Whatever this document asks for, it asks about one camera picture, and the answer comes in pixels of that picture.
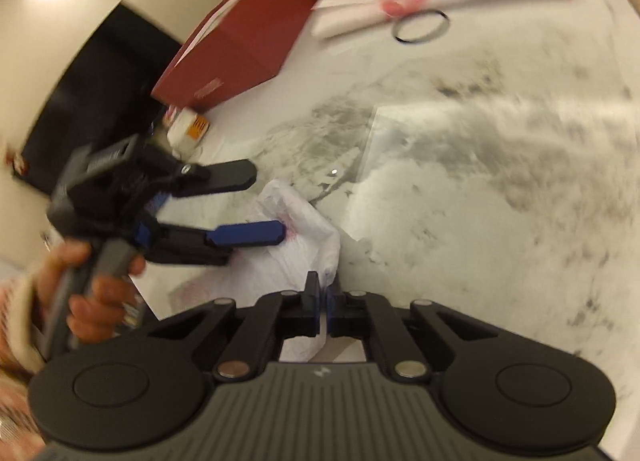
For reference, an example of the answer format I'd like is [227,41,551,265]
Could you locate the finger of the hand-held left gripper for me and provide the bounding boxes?
[140,220,287,267]
[172,159,258,198]

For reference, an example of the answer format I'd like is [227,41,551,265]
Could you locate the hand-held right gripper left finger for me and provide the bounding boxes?
[140,271,322,382]

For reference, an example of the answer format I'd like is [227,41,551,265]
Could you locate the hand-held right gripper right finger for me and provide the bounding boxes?
[325,285,501,382]

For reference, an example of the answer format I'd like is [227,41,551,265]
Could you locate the white pink-printed shopping bag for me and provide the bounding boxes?
[167,180,371,362]

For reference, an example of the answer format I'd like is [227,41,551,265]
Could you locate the black hair band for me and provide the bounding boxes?
[392,11,449,46]

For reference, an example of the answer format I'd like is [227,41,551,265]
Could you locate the person's left hand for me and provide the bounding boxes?
[32,243,148,344]

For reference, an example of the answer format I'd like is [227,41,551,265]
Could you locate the white device orange label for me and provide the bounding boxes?
[165,106,211,152]

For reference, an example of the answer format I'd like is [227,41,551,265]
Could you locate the black television screen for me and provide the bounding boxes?
[22,0,183,192]

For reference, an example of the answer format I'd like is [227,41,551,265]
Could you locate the red cardboard box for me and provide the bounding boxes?
[151,0,321,109]

